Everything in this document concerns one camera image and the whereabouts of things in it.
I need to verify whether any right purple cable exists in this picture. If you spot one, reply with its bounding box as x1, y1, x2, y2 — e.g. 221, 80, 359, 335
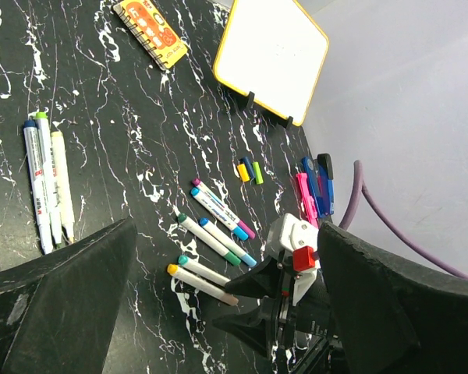
338, 159, 468, 282

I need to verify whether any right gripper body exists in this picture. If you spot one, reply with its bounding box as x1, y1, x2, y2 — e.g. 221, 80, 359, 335
271, 249, 354, 374

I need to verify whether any yellow capped white marker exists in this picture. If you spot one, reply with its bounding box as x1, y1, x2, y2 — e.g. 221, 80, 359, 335
51, 131, 75, 244

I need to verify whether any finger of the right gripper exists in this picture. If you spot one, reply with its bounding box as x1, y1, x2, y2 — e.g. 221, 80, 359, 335
224, 257, 281, 299
212, 298, 277, 358

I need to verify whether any dark blue capped marker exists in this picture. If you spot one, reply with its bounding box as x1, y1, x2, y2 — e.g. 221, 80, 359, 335
23, 119, 54, 255

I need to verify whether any blue capped white marker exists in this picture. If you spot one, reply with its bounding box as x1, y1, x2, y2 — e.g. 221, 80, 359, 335
190, 187, 249, 241

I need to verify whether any purple capped white marker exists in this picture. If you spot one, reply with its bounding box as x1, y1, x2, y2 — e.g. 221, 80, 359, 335
192, 178, 256, 239

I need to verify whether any green pen cap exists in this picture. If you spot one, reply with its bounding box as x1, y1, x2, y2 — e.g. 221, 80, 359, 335
252, 161, 264, 185

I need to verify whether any orange capped white marker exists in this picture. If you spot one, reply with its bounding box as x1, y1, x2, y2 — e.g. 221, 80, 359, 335
167, 264, 239, 306

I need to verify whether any dark green capped marker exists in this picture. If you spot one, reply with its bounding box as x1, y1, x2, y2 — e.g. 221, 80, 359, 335
177, 213, 241, 266

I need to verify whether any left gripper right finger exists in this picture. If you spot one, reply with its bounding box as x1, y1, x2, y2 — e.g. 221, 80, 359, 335
317, 222, 468, 373

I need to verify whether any green capped white marker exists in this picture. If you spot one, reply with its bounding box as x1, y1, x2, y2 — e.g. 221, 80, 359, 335
35, 111, 62, 246

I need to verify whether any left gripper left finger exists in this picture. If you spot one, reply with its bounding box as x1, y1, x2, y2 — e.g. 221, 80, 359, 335
0, 217, 137, 373

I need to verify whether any light blue capped marker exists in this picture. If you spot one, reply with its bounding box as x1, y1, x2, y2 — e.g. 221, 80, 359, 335
199, 217, 257, 268

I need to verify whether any orange card packet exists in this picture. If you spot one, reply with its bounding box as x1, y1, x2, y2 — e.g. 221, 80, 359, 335
112, 0, 188, 71

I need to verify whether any small whiteboard yellow frame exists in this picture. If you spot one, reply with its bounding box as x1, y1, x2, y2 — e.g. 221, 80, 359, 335
213, 0, 329, 126

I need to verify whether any yellow pen cap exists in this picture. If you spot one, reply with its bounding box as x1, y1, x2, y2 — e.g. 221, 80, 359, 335
236, 163, 251, 182

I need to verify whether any teal capped white marker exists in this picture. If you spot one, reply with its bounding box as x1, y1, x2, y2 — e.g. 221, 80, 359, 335
178, 255, 230, 287

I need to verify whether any pink clip tool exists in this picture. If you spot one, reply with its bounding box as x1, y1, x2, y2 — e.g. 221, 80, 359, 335
296, 172, 319, 228

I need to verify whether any dark blue pen cap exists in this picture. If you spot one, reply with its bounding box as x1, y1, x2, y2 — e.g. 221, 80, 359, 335
240, 157, 255, 180

